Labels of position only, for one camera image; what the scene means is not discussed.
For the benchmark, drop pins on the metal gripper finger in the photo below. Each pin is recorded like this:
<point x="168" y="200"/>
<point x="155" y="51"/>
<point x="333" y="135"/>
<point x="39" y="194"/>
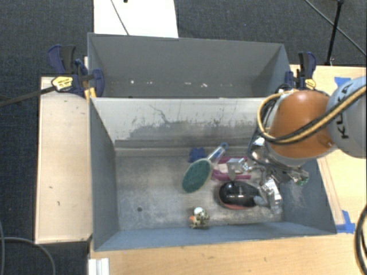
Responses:
<point x="236" y="167"/>
<point x="272" y="195"/>

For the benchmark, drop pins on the magenta plastic object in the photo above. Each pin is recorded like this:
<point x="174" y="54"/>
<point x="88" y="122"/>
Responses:
<point x="220" y="174"/>

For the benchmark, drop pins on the black and red computer mouse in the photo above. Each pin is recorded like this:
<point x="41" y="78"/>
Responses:
<point x="236" y="195"/>

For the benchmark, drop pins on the blue crumpled object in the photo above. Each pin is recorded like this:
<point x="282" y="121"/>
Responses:
<point x="196" y="154"/>

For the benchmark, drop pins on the spotted toy animal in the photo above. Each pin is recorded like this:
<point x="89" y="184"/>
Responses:
<point x="199" y="219"/>

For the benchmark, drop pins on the grey metal bin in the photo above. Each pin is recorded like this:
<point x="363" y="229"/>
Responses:
<point x="160" y="188"/>

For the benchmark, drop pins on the pale wood board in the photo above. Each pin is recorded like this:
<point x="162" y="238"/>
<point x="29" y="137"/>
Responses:
<point x="63" y="165"/>

